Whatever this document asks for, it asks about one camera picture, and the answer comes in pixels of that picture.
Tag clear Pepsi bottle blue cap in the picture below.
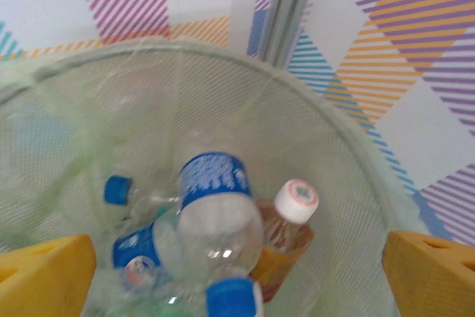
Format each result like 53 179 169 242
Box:
102 174 179 295

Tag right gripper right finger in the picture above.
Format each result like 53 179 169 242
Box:
381 229 475 317

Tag tea bottle red gold label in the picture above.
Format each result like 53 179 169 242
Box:
248 178 321 303

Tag aluminium frame post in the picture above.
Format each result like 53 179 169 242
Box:
258 0 327 69

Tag green mesh waste bin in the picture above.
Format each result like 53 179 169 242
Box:
0 36 424 317

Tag clear bottle blue label blue cap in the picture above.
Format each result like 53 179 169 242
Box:
177 127 266 317

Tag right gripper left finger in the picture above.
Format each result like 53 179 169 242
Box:
0 233 98 317

